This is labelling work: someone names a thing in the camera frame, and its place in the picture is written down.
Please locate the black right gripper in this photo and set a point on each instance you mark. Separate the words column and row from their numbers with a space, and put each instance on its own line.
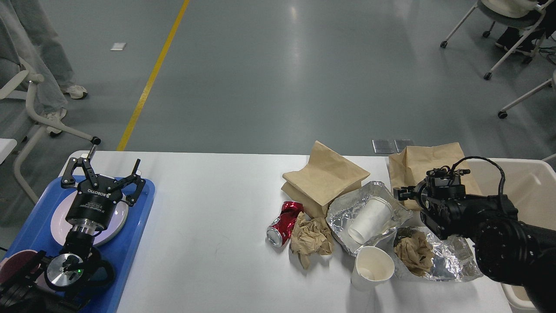
column 447, row 208

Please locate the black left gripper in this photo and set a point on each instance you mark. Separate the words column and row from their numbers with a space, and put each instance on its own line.
column 95, row 202

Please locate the pink plate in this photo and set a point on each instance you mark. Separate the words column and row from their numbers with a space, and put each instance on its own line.
column 59, row 227

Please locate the pink mug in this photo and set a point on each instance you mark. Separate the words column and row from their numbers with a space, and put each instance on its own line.
column 23, row 269

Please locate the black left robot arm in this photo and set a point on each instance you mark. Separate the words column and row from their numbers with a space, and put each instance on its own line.
column 77, row 247

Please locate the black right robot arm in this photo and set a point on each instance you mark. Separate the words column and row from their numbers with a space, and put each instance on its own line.
column 506, row 249

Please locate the white paper cup lying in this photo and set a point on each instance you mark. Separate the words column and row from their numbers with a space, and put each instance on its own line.
column 370, row 220

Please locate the green plate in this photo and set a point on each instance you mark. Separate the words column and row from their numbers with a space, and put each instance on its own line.
column 106, row 235

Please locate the crumpled brown paper on foil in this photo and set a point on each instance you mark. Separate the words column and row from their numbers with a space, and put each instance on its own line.
column 416, row 253

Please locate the metal floor socket plates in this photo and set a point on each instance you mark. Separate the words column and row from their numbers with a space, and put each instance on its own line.
column 382, row 146

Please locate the aluminium foil sheet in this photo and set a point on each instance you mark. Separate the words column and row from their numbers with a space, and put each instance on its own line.
column 344, row 209
column 452, row 260

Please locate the folded brown paper bag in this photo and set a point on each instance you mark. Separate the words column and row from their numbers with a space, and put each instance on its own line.
column 326, row 176

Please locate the blue plastic tray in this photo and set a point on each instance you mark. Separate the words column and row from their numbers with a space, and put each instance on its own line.
column 120, row 251

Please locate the white paper cup upright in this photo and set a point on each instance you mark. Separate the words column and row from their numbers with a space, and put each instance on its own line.
column 372, row 267

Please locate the aluminium foil sheet lower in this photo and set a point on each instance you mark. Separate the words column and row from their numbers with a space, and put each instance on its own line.
column 452, row 260

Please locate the dark blue mug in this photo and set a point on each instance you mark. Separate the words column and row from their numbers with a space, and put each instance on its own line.
column 99, row 276

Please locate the white side table corner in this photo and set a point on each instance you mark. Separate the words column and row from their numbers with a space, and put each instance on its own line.
column 7, row 147

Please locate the grey office chair left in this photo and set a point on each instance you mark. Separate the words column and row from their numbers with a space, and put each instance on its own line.
column 19, row 81

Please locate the beige plastic bin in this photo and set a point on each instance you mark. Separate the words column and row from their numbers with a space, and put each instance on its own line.
column 530, row 185

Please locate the crushed red soda can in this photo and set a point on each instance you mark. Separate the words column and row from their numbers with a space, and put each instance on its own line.
column 279, row 231

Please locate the person in grey trousers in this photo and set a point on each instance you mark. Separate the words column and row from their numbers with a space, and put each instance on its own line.
column 37, row 42

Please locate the white chair base far right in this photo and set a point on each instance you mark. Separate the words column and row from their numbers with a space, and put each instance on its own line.
column 503, row 113

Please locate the white chair right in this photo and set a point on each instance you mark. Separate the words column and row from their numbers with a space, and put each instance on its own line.
column 524, row 15

